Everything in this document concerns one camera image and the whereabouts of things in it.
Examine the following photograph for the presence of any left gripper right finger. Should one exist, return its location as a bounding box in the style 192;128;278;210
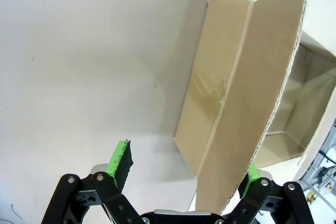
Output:
223;162;316;224

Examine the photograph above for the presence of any metal frame rack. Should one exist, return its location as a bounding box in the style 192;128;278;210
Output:
301;119;336;209

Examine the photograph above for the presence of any large brown cardboard box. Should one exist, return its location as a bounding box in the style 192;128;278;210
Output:
173;0;336;216

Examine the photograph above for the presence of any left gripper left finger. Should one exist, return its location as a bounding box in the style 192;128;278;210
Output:
39;140;142;224

